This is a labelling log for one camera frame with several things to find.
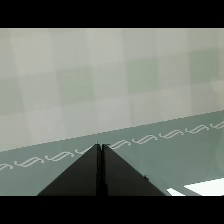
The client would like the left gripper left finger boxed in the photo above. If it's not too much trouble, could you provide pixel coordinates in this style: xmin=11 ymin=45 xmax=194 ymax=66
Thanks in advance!
xmin=37 ymin=143 xmax=102 ymax=197

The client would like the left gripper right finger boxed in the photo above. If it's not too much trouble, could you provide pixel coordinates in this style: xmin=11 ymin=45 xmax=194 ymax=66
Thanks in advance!
xmin=100 ymin=143 xmax=168 ymax=197

